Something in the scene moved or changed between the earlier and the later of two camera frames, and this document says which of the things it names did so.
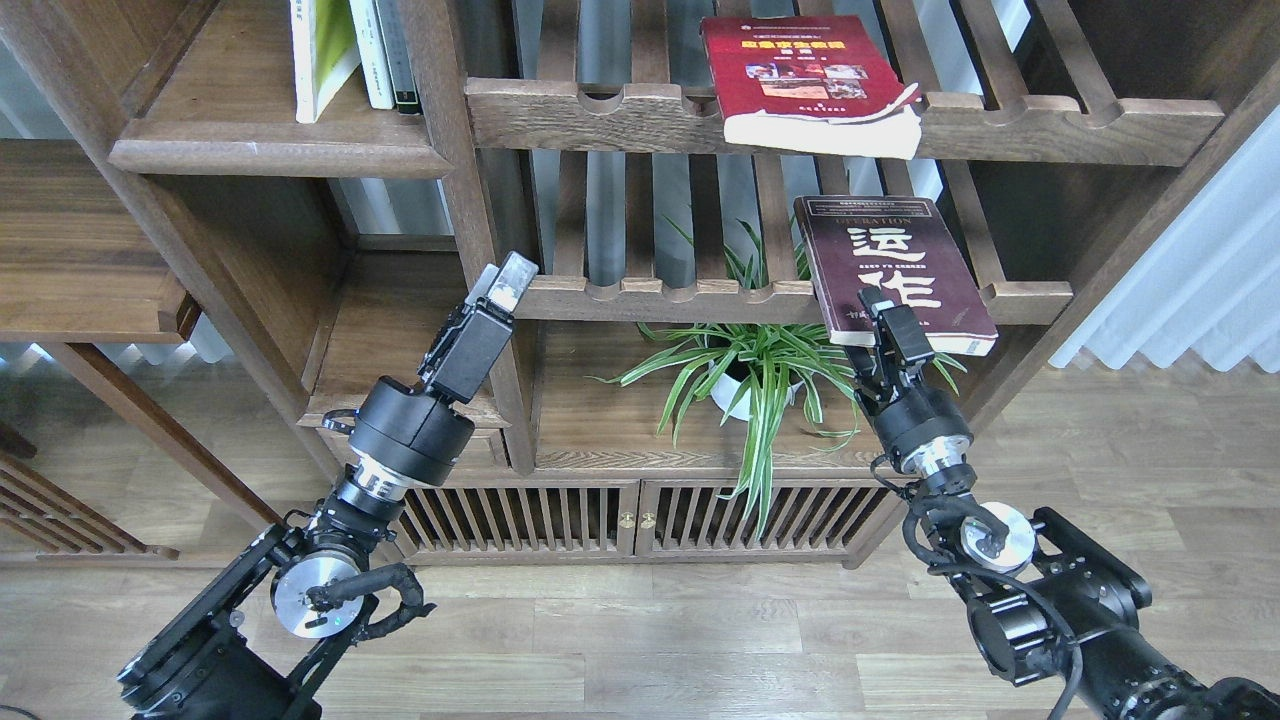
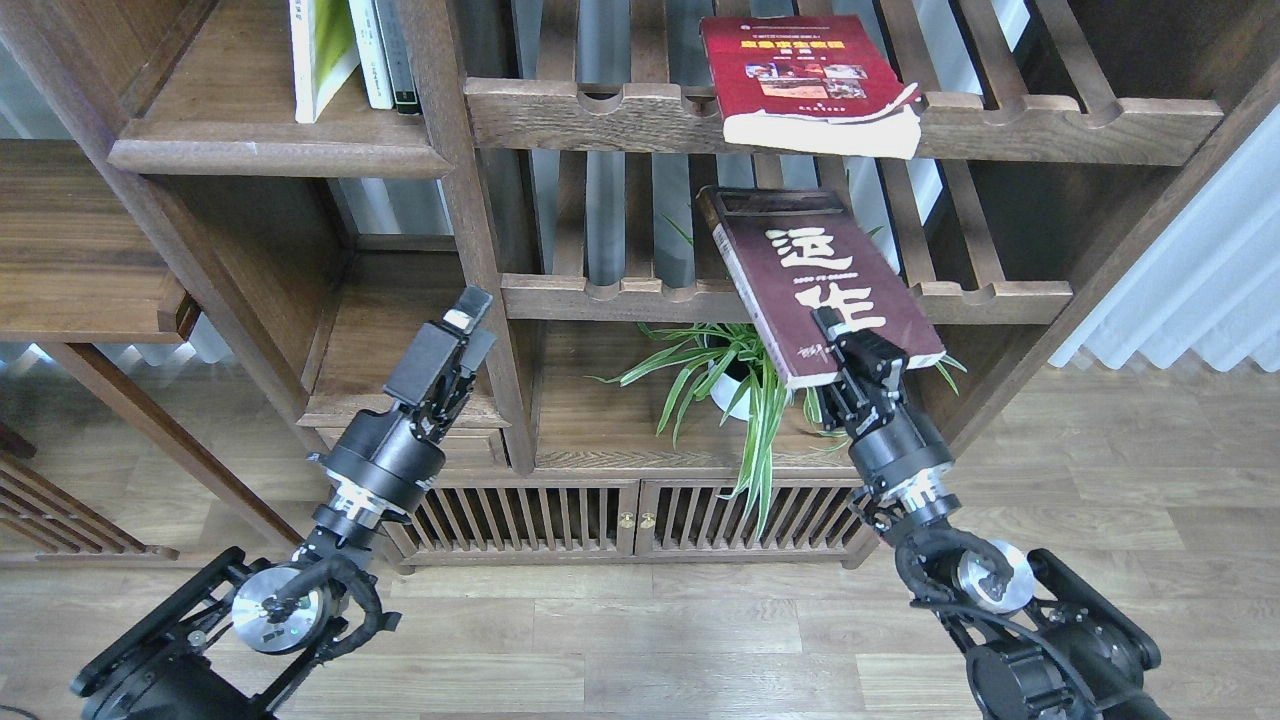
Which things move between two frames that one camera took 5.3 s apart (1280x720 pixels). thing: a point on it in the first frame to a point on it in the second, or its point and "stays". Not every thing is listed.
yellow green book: x=325 y=53 stays
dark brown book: x=905 y=247 to x=792 y=251
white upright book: x=373 y=53 stays
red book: x=810 y=83 stays
